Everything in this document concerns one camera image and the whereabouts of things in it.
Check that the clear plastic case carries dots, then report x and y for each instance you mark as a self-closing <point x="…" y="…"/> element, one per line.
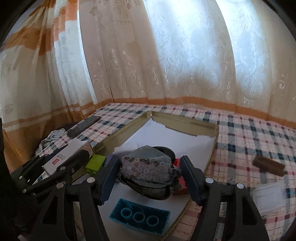
<point x="269" y="197"/>

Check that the grey sequined cap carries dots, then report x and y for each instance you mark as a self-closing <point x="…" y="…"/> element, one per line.
<point x="150" y="172"/>

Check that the gold storage tin box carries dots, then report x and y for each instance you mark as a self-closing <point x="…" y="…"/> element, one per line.
<point x="185" y="129"/>

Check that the white paper liner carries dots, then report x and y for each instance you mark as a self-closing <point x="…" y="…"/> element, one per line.
<point x="180" y="143"/>

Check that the blue toy brick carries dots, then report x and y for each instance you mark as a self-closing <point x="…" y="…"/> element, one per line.
<point x="140" y="217"/>

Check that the white red-label box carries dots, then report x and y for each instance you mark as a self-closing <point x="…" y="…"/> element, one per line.
<point x="63" y="155"/>

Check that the green toy brick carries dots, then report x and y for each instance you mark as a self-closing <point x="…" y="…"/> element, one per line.
<point x="94" y="164"/>

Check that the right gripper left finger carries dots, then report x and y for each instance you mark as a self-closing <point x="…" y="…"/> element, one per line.
<point x="105" y="180"/>

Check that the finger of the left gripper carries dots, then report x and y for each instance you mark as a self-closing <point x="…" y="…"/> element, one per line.
<point x="63" y="173"/>
<point x="31" y="170"/>

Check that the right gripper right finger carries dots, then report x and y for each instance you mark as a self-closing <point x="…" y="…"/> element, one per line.
<point x="195" y="181"/>

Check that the red toy brick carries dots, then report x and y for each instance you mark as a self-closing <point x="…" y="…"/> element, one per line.
<point x="182" y="189"/>

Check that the cream lace curtain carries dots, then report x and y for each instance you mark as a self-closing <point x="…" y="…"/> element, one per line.
<point x="63" y="60"/>

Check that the black smartphone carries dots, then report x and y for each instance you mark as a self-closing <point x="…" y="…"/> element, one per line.
<point x="81" y="127"/>

